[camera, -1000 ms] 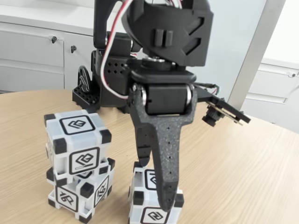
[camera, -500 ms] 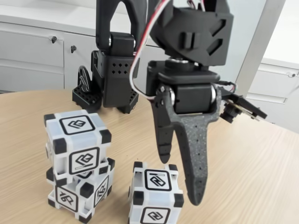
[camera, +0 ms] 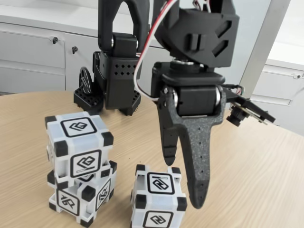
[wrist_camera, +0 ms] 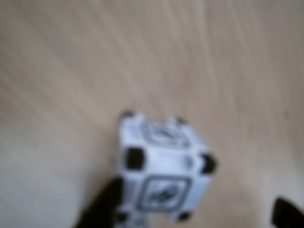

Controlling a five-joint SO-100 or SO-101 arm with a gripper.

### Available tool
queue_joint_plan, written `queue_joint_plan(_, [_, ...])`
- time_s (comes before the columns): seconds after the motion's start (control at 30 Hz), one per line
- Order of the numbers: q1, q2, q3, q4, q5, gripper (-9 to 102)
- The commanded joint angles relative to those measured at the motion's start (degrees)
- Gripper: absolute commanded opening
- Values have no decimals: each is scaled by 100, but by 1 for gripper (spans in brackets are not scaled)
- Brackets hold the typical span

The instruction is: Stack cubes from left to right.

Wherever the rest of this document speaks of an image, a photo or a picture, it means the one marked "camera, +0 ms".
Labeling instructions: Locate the white cabinet, silver lock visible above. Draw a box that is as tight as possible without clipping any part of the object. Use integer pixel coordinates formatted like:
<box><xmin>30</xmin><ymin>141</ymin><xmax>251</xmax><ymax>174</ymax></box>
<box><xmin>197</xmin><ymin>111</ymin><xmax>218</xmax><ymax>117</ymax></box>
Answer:
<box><xmin>247</xmin><ymin>58</ymin><xmax>304</xmax><ymax>137</ymax></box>

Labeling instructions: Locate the white cube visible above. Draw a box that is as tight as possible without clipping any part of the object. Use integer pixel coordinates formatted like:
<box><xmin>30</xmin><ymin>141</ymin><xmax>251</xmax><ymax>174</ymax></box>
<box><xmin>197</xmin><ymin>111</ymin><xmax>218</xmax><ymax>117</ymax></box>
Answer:
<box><xmin>47</xmin><ymin>160</ymin><xmax>118</xmax><ymax>226</ymax></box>
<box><xmin>130</xmin><ymin>164</ymin><xmax>188</xmax><ymax>228</ymax></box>
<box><xmin>44</xmin><ymin>111</ymin><xmax>114</xmax><ymax>185</ymax></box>

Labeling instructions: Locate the red white servo wire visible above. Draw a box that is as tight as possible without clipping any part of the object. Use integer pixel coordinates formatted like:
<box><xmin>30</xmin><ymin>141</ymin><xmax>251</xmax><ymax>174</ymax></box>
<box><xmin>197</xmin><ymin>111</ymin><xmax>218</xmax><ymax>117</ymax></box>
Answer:
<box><xmin>133</xmin><ymin>0</ymin><xmax>179</xmax><ymax>100</ymax></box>

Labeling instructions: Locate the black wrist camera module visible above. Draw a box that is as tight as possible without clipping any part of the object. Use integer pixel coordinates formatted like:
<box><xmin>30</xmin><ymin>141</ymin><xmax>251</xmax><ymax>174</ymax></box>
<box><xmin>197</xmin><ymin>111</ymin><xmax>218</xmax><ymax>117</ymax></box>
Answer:
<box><xmin>225</xmin><ymin>91</ymin><xmax>276</xmax><ymax>128</ymax></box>

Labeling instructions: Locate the white cube, lamp-like glyph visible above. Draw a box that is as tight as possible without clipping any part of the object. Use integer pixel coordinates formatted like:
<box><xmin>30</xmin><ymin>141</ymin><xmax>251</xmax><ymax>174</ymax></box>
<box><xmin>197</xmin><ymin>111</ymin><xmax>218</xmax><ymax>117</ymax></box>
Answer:
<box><xmin>47</xmin><ymin>160</ymin><xmax>118</xmax><ymax>226</ymax></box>

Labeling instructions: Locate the grey metal frame post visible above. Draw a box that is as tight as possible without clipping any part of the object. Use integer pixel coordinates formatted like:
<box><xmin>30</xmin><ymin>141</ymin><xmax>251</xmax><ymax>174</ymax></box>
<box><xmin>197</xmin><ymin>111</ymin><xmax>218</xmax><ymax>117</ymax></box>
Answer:
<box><xmin>234</xmin><ymin>0</ymin><xmax>292</xmax><ymax>112</ymax></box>

